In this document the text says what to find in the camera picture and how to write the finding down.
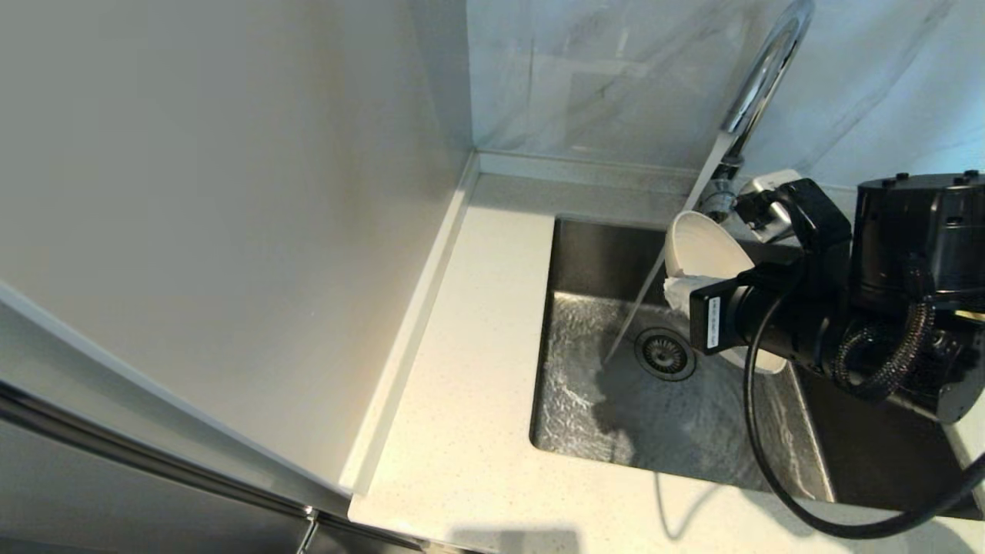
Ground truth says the white ceramic bowl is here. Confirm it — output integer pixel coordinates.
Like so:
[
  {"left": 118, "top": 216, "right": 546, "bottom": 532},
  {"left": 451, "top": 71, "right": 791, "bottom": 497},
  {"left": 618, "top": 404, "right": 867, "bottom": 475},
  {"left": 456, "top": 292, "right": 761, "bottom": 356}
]
[{"left": 664, "top": 210, "right": 788, "bottom": 376}]

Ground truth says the stainless steel sink basin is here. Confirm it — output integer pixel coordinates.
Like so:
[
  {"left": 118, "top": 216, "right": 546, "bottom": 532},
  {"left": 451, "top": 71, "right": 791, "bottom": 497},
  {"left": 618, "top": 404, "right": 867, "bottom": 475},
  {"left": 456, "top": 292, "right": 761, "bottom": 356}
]
[{"left": 529, "top": 217, "right": 985, "bottom": 521}]

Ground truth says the round metal drain strainer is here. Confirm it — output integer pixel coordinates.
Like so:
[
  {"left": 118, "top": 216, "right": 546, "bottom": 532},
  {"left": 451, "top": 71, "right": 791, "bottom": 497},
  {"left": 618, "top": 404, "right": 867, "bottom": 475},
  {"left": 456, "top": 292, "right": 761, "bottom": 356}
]
[{"left": 635, "top": 328, "right": 700, "bottom": 382}]

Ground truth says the chrome gooseneck faucet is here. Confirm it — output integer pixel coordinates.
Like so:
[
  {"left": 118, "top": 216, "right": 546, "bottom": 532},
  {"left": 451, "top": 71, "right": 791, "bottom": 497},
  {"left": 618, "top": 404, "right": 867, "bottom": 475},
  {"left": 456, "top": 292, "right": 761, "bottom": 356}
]
[{"left": 696, "top": 0, "right": 815, "bottom": 225}]

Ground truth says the tall grey cabinet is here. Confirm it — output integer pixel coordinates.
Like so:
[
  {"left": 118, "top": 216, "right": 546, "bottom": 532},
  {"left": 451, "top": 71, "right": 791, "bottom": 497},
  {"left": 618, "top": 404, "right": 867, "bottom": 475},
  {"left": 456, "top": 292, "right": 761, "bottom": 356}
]
[{"left": 0, "top": 0, "right": 475, "bottom": 554}]

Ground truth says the smooth black arm cable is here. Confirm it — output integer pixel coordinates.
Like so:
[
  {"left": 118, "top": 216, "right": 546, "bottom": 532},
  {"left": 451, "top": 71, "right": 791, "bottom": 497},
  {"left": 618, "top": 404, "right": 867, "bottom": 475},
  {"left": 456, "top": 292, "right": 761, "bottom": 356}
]
[{"left": 743, "top": 295, "right": 985, "bottom": 540}]

